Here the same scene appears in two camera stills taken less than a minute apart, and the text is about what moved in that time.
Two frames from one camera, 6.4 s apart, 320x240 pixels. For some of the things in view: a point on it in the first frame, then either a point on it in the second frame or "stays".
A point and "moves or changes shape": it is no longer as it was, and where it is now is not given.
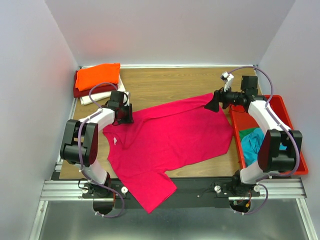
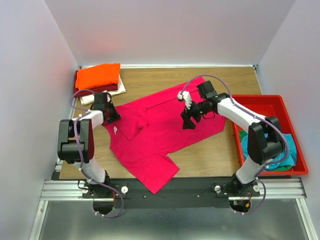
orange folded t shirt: [89, 77] stays
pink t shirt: [165, 141] moves or changes shape
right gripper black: [220, 98] → [191, 114]
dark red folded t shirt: [97, 89] stays
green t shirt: [243, 133] stays
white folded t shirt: [100, 96] stays
